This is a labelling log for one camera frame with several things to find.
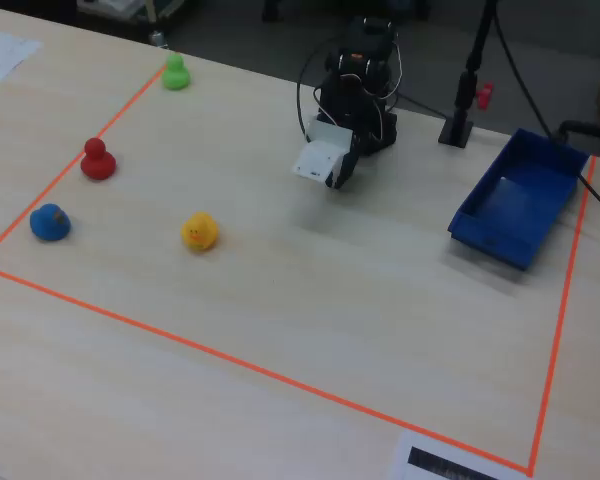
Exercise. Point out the white printed paper sheet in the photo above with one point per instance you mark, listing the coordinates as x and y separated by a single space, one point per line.
0 55

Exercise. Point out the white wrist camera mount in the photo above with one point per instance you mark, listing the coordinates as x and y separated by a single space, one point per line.
322 155

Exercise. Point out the blue plastic box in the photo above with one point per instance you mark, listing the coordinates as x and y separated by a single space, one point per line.
520 200

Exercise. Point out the yellow rubber duck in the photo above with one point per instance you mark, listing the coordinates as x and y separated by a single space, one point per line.
200 232

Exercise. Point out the white paper with black bar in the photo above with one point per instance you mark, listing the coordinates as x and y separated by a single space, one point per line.
400 465

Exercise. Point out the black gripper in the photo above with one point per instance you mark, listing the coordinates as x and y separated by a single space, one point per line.
344 169

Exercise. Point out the blue rubber duck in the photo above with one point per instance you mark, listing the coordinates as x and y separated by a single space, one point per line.
50 225

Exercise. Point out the black camera stand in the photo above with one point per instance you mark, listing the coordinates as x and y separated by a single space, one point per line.
455 131

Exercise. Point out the orange tape strip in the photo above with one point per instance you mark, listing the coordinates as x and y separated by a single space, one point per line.
563 300
55 184
230 359

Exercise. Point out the small clear bottle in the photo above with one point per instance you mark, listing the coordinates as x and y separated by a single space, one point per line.
158 39

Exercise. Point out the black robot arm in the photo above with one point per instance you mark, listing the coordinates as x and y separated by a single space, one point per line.
365 60

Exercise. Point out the red clamp knob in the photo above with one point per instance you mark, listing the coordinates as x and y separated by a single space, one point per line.
486 96

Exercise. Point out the red rubber duck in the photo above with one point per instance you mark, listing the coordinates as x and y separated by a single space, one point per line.
98 165

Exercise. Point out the green rubber duck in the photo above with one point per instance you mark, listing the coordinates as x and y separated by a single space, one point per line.
176 77

